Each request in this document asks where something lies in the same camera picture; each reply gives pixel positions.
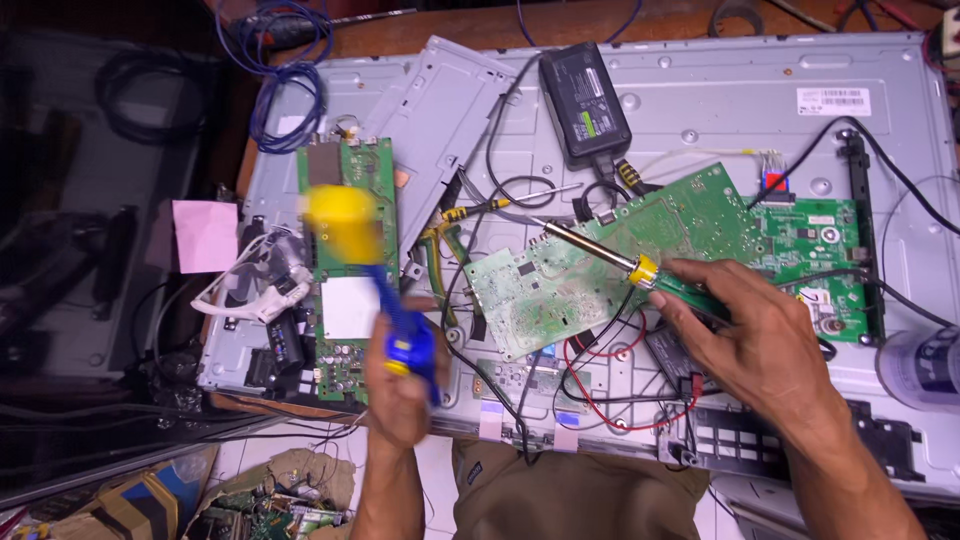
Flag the person's right hand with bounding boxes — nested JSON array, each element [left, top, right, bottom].
[[647, 257, 854, 445]]

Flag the person's left hand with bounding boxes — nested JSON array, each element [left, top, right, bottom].
[[363, 296, 455, 453]]

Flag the blue yellow desoldering pump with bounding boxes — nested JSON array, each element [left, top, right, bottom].
[[300, 183, 444, 410]]

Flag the green yellow soldering iron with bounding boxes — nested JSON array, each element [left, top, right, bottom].
[[541, 221, 732, 324]]

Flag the small green driver board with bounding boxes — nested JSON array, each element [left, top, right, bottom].
[[472, 357, 595, 405]]

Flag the yellow black screwdriver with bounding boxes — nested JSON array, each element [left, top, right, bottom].
[[438, 182, 585, 225]]

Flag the tilted green circuit board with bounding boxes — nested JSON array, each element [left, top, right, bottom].
[[463, 163, 768, 363]]

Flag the long narrow green circuit board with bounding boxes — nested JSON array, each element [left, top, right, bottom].
[[296, 137, 400, 405]]

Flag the white magnifier glasses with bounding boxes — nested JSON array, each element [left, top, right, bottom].
[[190, 223, 315, 325]]

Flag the grey metal shield plate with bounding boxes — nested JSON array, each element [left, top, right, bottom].
[[358, 35, 520, 273]]

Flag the torn carton of scrap boards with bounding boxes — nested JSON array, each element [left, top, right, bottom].
[[182, 448, 359, 540]]

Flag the pink paper note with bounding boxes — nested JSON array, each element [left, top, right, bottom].
[[171, 198, 240, 276]]

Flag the person's khaki trousers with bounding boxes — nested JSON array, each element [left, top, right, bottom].
[[448, 437, 712, 540]]

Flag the small black box module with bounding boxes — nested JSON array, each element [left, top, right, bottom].
[[643, 326, 710, 395]]

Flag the black power adapter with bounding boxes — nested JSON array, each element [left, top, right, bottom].
[[537, 41, 633, 172]]

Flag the black television screen panel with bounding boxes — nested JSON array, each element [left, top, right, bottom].
[[0, 28, 249, 505]]

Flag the brown blue cardboard box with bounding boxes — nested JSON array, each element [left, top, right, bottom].
[[41, 463, 183, 540]]

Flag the grey metal television back panel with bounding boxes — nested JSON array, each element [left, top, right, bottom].
[[197, 31, 960, 485]]

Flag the green main circuit board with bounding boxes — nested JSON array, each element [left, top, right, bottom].
[[741, 195, 880, 345]]

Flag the black tape roll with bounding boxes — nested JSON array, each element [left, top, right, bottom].
[[707, 0, 768, 40]]

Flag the black plastic bar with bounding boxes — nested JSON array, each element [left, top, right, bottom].
[[837, 129, 888, 348]]

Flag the white label sticker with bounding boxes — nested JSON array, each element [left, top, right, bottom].
[[795, 87, 873, 118]]

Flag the white power strip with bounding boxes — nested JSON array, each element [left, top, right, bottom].
[[939, 6, 960, 60]]

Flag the green handled pliers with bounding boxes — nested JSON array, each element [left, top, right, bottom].
[[417, 223, 472, 327]]

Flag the red wire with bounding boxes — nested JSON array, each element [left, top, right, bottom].
[[561, 311, 702, 433]]

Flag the coiled blue cable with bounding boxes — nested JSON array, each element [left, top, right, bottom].
[[213, 0, 335, 156]]

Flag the white wire bundle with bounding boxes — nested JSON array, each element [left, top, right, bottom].
[[636, 146, 785, 183]]

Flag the black plastic port frame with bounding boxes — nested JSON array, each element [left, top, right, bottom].
[[658, 399, 925, 485]]

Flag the black cable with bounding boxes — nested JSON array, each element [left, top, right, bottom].
[[748, 115, 960, 235]]

